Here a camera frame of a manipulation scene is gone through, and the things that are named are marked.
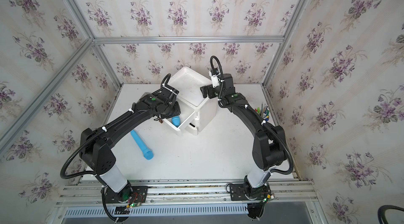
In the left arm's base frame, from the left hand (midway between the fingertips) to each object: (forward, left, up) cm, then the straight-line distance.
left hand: (179, 112), depth 84 cm
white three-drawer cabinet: (-3, -10, +3) cm, 11 cm away
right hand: (+12, -18, +7) cm, 23 cm away
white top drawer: (-3, -4, -1) cm, 5 cm away
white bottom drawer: (-5, -7, -9) cm, 13 cm away
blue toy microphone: (-18, +16, -13) cm, 28 cm away
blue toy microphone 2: (-7, +1, +2) cm, 7 cm away
